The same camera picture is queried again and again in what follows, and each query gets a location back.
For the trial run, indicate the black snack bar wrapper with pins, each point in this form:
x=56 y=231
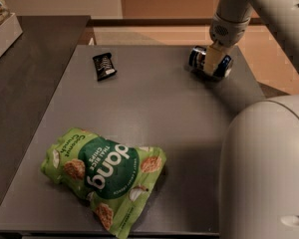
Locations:
x=104 y=66

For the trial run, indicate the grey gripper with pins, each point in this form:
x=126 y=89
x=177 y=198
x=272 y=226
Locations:
x=229 y=31

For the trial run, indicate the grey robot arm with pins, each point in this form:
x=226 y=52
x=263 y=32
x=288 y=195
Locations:
x=259 y=163

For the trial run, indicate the green dang chips bag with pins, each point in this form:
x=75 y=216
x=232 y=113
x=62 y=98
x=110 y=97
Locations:
x=116 y=179

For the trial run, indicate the blue pepsi can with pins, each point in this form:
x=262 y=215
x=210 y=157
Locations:
x=196 y=61

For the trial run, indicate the dark side table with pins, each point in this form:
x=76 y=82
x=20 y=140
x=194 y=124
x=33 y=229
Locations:
x=29 y=74

